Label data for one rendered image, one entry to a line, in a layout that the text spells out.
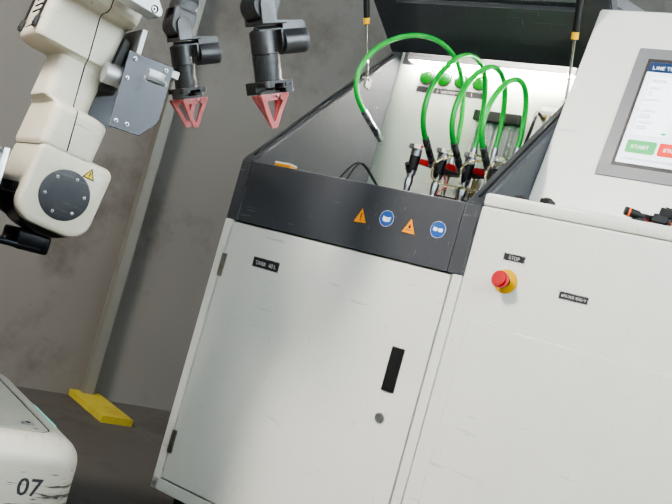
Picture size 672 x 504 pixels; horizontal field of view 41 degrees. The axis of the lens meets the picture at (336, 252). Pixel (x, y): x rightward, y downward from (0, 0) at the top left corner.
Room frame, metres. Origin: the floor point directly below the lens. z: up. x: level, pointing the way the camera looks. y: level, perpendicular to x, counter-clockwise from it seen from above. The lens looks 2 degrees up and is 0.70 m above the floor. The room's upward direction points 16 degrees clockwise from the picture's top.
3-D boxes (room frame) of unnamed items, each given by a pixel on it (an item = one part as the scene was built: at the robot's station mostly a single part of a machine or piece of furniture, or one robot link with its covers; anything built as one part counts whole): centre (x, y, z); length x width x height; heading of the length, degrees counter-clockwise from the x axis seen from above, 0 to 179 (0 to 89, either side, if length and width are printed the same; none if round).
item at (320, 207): (2.16, 0.00, 0.87); 0.62 x 0.04 x 0.16; 56
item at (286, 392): (2.15, 0.01, 0.44); 0.65 x 0.02 x 0.68; 56
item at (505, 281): (1.87, -0.35, 0.80); 0.05 x 0.04 x 0.05; 56
